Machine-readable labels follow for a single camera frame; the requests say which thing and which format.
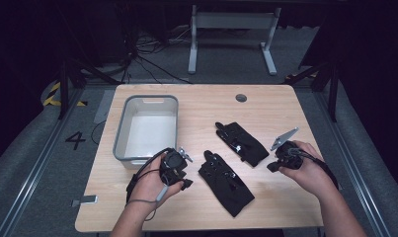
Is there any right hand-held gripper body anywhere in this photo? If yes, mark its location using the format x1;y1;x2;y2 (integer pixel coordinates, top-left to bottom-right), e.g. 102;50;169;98
270;127;304;171

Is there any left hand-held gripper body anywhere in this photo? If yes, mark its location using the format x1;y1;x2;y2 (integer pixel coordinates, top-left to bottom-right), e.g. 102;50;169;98
159;146;194;185

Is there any black glove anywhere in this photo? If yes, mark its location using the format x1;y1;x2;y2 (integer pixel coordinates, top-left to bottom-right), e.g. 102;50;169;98
198;149;256;218
214;121;271;168

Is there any grey plastic bin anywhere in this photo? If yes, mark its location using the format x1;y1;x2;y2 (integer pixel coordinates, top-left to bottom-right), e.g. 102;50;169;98
113;94;180;171

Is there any person's right hand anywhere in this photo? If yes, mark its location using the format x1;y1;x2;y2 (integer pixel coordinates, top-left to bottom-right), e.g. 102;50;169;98
279;140;334;198

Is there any person's left hand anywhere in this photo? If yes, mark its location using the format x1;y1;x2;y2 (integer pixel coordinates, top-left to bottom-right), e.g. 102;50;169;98
130;155;185;207

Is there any black metal stand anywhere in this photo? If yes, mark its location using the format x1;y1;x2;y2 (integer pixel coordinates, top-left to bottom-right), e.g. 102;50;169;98
283;60;341;122
56;58;121;121

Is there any grey floor tape patch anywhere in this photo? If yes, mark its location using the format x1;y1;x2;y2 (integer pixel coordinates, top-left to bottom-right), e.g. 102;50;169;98
93;89;116;124

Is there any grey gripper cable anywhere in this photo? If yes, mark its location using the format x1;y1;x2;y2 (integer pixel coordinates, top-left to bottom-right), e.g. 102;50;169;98
125;185;170;222

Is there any black gripper strap cable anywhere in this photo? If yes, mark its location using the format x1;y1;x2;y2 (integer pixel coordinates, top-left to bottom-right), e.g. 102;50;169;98
294;148;340;191

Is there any metal floor rail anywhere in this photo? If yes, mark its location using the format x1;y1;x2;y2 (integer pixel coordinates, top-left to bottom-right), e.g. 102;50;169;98
313;88;392;237
0;88;86;237

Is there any thin black cable loop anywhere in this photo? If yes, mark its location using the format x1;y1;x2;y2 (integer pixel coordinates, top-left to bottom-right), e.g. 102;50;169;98
90;119;108;146

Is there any bundle of black floor cables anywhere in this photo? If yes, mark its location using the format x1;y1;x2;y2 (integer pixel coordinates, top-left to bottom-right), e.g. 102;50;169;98
120;26;192;85

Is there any grey metal desk frame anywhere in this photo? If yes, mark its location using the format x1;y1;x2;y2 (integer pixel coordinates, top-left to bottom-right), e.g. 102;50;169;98
187;4;282;76

